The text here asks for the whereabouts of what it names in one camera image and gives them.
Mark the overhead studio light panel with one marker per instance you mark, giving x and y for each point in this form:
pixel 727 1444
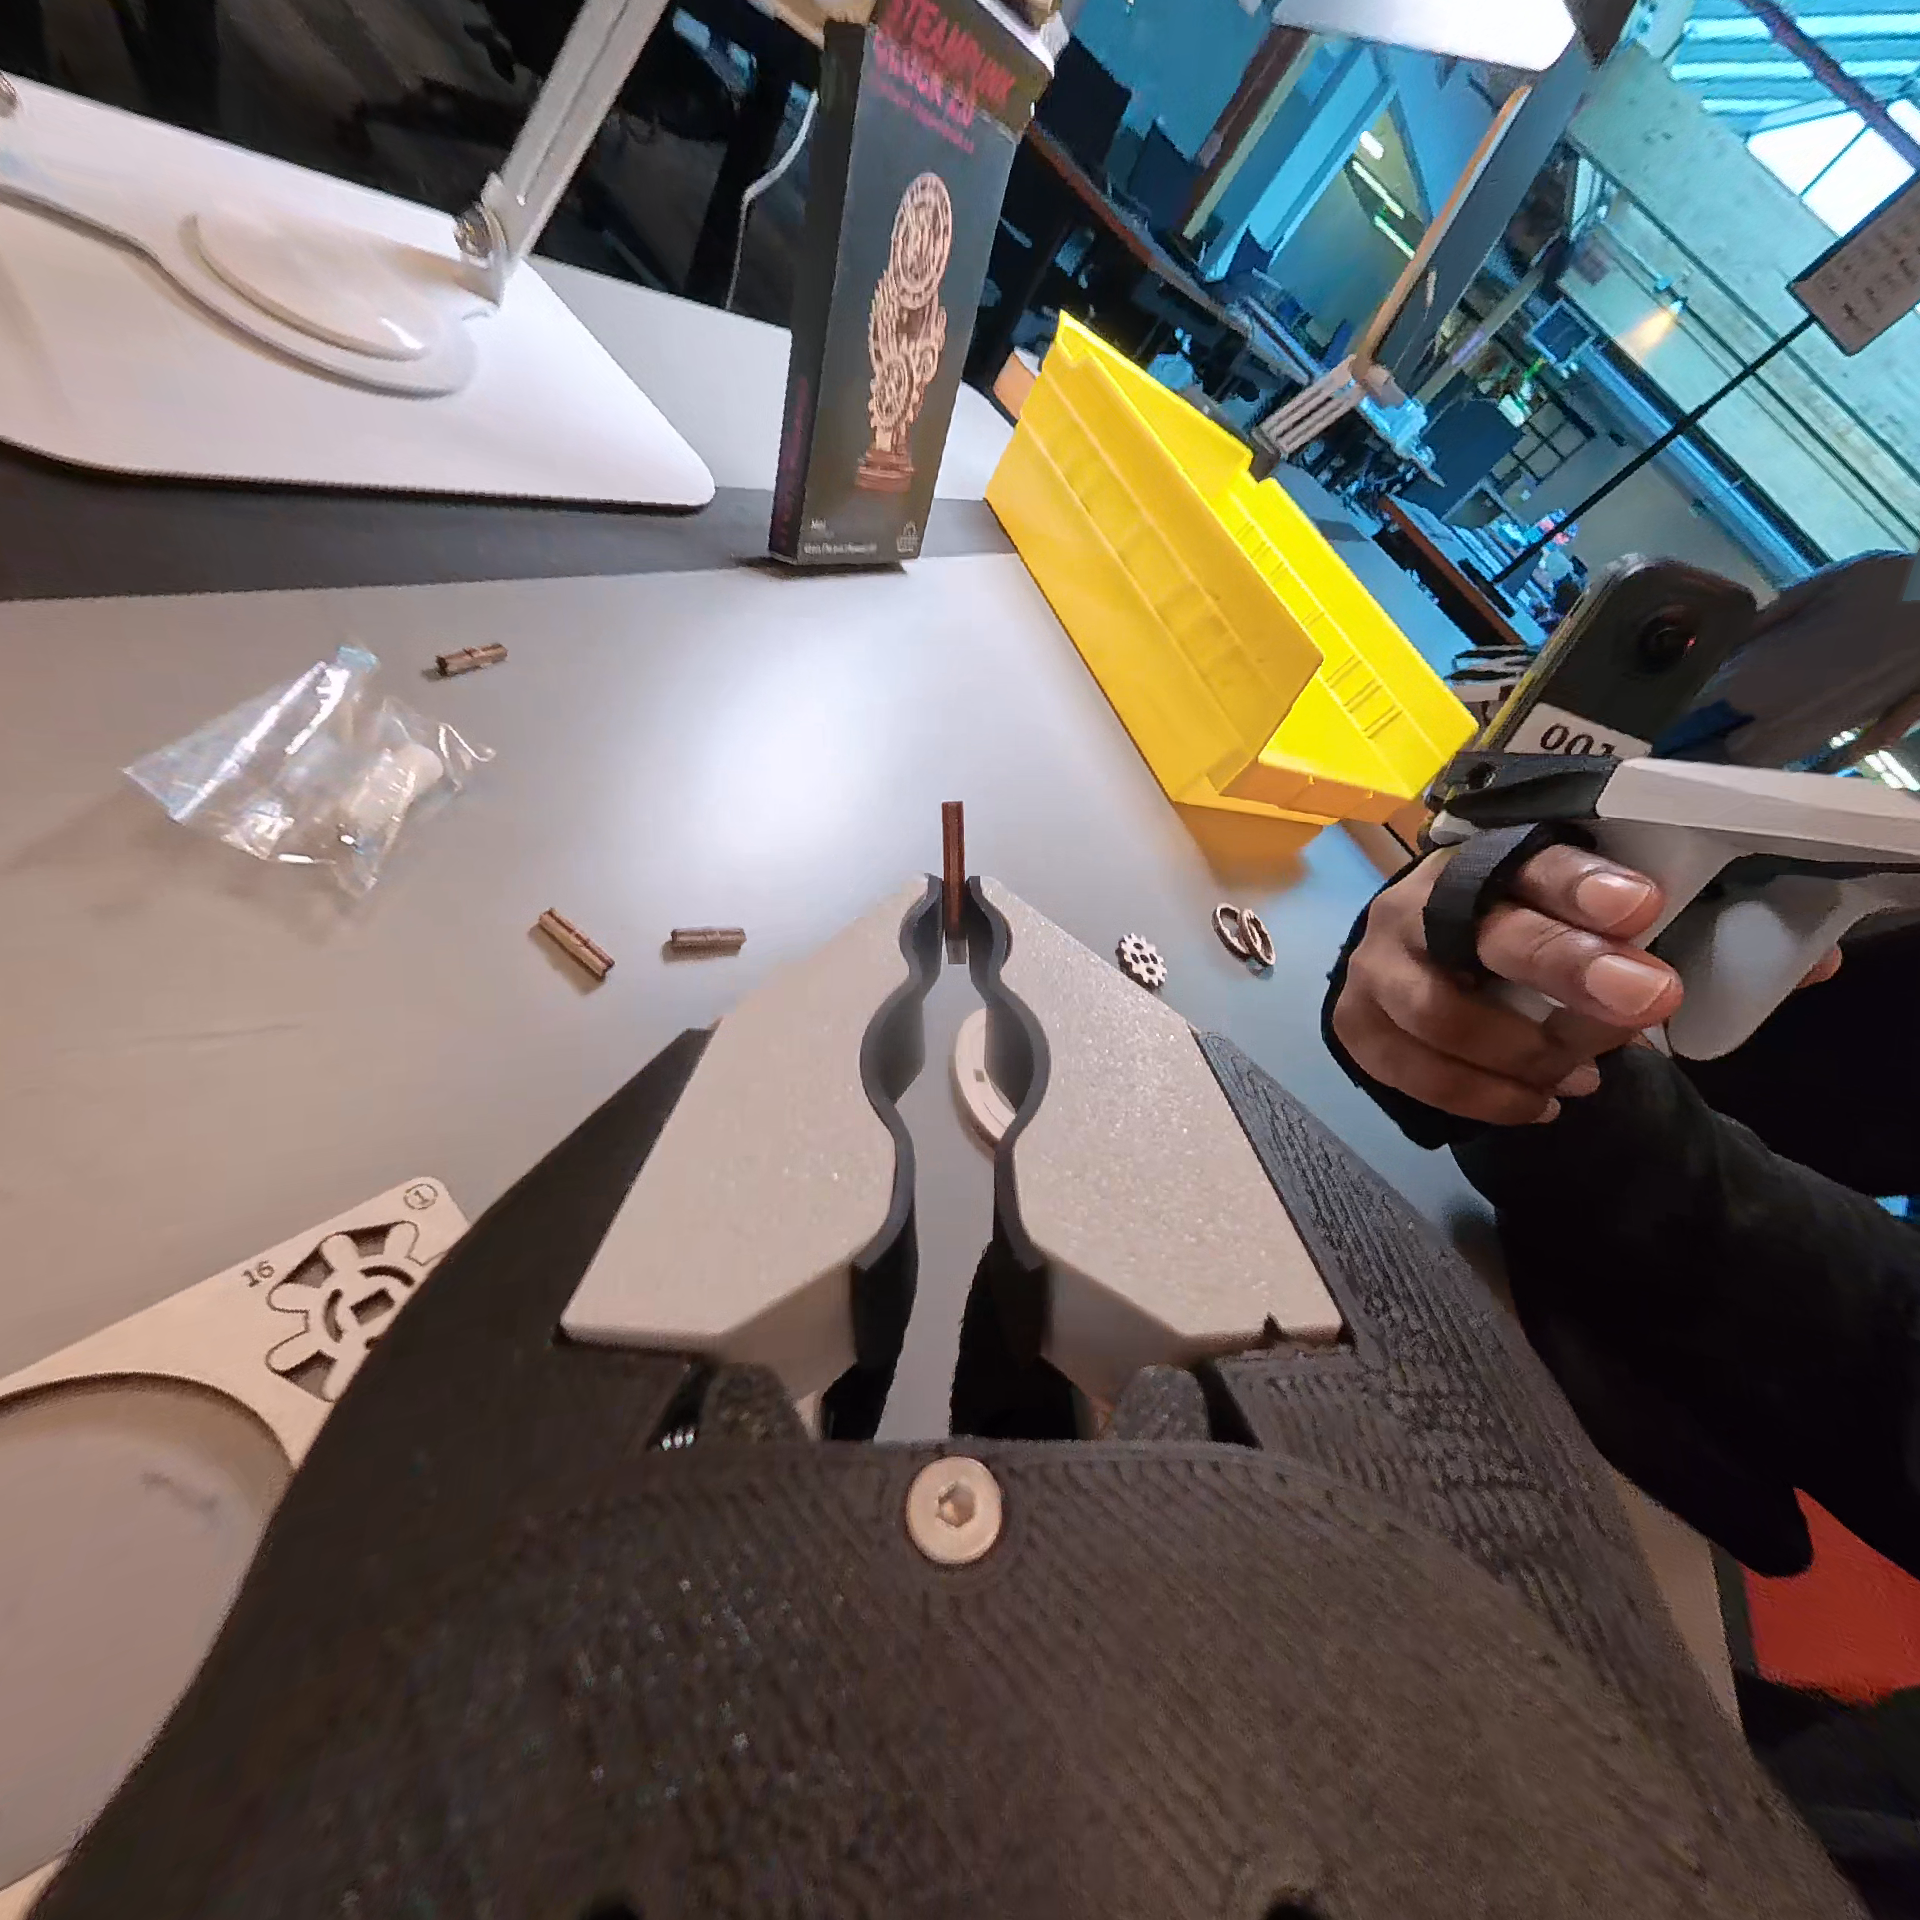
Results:
pixel 1425 23

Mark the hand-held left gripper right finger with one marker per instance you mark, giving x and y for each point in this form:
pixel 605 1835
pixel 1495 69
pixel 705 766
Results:
pixel 1169 1201

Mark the yellow plastic bin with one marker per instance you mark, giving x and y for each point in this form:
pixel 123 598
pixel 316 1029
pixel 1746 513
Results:
pixel 1169 599

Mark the clear plastic parts bag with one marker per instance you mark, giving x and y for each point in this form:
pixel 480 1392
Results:
pixel 314 779

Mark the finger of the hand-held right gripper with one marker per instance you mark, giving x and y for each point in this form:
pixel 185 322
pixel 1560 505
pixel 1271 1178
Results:
pixel 1768 818

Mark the person's right forearm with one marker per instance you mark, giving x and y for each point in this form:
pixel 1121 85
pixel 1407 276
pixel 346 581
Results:
pixel 1650 1275

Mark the wooden gear puzzle sheet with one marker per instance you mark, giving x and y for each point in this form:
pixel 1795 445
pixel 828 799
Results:
pixel 90 1350

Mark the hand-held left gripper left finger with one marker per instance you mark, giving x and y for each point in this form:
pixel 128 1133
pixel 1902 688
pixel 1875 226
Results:
pixel 750 1201

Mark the small wooden gear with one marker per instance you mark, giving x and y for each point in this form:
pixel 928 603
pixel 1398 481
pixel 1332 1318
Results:
pixel 1141 960

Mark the orange red cushion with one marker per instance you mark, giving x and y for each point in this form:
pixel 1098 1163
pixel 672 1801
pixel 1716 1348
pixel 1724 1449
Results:
pixel 1846 1635

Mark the hanging white sign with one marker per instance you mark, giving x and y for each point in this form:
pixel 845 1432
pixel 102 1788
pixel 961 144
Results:
pixel 1868 278

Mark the person's right hand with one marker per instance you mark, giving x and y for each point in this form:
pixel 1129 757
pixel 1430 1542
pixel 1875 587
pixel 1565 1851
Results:
pixel 1440 1035

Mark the black puzzle box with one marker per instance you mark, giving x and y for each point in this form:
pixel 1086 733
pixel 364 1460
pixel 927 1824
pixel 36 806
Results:
pixel 901 301

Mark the monitor on pale curved stand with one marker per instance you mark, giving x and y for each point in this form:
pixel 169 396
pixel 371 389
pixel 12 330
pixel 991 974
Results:
pixel 1471 224

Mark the small wooden pin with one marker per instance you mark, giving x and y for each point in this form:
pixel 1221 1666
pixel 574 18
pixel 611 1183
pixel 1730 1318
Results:
pixel 469 659
pixel 576 945
pixel 707 941
pixel 954 870

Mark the grey desk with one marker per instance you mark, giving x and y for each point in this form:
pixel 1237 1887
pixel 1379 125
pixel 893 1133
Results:
pixel 750 721

